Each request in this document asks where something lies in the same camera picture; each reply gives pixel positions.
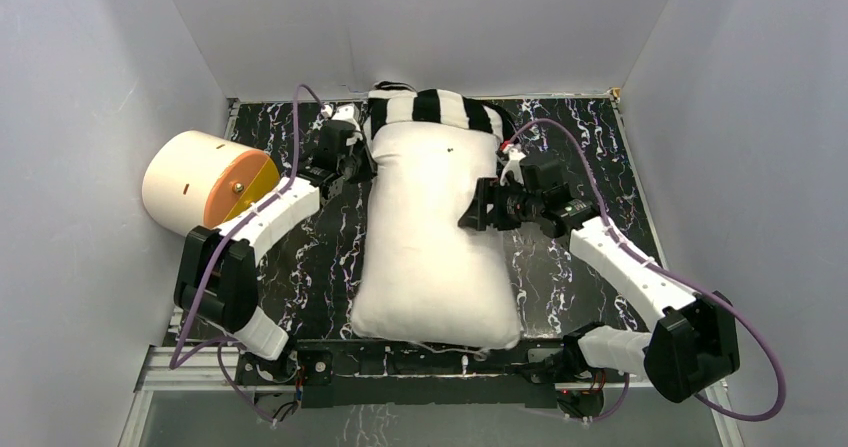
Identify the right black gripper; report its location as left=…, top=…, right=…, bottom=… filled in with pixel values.
left=458, top=177, right=543, bottom=231

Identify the black white striped pillowcase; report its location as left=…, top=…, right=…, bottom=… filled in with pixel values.
left=363, top=81, right=515, bottom=141

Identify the white pillow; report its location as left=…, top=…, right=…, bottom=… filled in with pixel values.
left=350, top=122, right=522, bottom=350

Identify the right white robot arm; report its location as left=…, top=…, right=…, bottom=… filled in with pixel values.
left=458, top=152, right=741, bottom=403

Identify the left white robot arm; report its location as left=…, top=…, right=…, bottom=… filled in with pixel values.
left=174, top=104, right=375, bottom=383

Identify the white orange cylinder roll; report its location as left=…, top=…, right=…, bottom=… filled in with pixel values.
left=142, top=130, right=281, bottom=236

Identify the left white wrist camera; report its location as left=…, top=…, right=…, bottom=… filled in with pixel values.
left=321, top=103, right=361, bottom=130

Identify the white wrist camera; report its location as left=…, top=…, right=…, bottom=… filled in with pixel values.
left=321, top=103, right=361, bottom=130
left=497, top=141, right=527, bottom=186

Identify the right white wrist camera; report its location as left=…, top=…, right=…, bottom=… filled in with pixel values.
left=497, top=141, right=527, bottom=186

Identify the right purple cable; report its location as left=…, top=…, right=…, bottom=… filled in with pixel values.
left=501, top=116, right=787, bottom=423

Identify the purple cable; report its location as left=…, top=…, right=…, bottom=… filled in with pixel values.
left=169, top=83, right=333, bottom=393
left=501, top=116, right=787, bottom=423

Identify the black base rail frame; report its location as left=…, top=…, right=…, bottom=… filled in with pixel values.
left=235, top=338, right=623, bottom=417

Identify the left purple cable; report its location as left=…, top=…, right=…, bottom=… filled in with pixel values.
left=169, top=83, right=333, bottom=393

